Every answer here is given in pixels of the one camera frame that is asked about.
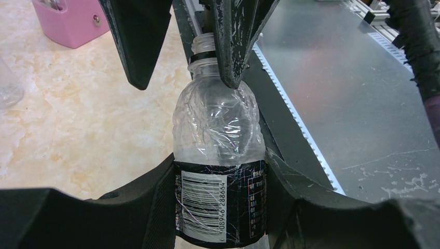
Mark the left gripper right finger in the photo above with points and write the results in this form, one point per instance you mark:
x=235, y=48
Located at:
x=304, y=214

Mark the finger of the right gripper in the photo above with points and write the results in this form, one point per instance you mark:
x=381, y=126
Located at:
x=236, y=27
x=138, y=28

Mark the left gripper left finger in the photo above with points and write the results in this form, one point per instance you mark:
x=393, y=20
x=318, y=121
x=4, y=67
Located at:
x=139, y=214

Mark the small clear bottle black cap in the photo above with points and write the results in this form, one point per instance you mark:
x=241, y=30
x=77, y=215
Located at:
x=219, y=158

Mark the clear plastic bottle blue label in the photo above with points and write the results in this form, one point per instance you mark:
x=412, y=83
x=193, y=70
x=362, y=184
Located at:
x=12, y=90

